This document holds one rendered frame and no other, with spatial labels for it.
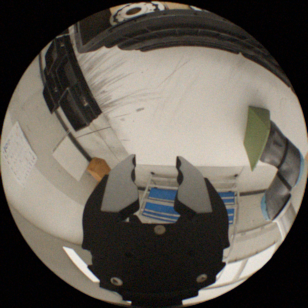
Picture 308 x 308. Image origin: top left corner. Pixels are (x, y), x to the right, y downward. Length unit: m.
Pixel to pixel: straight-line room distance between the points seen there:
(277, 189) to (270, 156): 0.12
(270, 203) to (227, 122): 0.33
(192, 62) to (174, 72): 0.07
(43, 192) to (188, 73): 2.95
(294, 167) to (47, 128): 3.15
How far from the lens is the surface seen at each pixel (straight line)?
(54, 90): 1.33
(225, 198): 1.84
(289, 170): 0.40
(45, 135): 2.78
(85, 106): 0.90
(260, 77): 0.42
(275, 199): 0.41
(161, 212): 1.77
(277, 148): 0.36
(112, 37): 0.15
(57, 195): 2.93
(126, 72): 0.39
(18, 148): 2.83
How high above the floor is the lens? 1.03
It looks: 38 degrees down
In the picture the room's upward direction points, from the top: 159 degrees counter-clockwise
